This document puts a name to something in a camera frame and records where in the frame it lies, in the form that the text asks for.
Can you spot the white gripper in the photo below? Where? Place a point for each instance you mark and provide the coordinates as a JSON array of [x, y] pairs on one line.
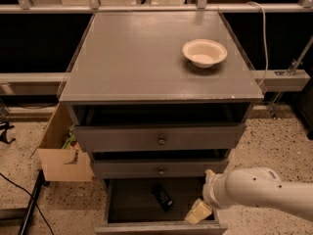
[[211, 190]]

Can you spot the dark blue rxbar wrapper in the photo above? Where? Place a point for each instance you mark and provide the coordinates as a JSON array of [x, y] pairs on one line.
[[162, 198]]

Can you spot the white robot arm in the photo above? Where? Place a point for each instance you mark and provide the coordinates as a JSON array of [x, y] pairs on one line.
[[258, 187]]

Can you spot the grey top drawer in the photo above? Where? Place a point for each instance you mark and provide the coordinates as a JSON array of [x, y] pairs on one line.
[[133, 138]]

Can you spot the grey open bottom drawer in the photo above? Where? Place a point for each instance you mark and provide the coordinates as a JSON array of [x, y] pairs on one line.
[[132, 209]]

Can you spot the grey wooden drawer cabinet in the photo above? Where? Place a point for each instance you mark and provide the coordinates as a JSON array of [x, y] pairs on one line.
[[131, 71]]

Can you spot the grey middle drawer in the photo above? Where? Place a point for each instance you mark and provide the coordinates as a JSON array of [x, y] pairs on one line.
[[157, 168]]

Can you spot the cardboard box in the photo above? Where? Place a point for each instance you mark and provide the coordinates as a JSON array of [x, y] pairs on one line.
[[58, 164]]

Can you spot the white paper bowl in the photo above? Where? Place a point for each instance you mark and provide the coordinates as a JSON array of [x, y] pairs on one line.
[[204, 53]]

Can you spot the green packet in box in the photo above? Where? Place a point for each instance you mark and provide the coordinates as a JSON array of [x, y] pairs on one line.
[[70, 138]]

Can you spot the black metal floor bar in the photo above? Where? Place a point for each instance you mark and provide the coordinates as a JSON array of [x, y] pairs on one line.
[[27, 217]]

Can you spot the black clamp on floor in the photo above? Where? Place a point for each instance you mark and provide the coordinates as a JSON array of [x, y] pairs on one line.
[[5, 127]]

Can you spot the metal railing frame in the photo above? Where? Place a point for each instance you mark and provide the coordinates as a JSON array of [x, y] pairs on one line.
[[49, 7]]

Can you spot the metal bracket strut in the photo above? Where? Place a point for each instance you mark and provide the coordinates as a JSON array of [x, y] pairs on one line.
[[289, 72]]

